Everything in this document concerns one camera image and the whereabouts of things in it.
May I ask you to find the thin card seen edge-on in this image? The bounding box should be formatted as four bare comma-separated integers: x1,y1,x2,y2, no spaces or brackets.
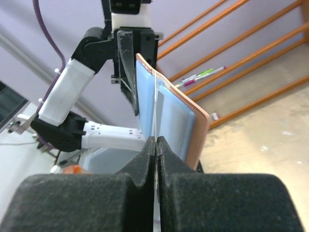
152,71,161,232

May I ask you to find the green capped marker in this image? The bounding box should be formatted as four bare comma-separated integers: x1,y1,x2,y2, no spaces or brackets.
182,68,214,82

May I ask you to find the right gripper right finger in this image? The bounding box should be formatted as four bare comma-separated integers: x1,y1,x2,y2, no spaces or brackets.
156,136,304,232

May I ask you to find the orange wooden rack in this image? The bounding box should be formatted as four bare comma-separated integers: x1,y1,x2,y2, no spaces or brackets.
155,0,309,128

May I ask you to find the pink capped marker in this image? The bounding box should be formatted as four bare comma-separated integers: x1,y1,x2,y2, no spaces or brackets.
176,66,226,87

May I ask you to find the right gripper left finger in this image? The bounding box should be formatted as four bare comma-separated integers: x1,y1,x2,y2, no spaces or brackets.
0,137,155,232

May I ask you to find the pink leather card holder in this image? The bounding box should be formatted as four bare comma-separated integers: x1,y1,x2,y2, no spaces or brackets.
136,54,209,170

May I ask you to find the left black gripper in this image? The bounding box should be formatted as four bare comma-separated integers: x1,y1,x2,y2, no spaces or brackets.
101,0,165,116

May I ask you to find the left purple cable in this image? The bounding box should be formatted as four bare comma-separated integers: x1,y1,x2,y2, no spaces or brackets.
32,0,67,150

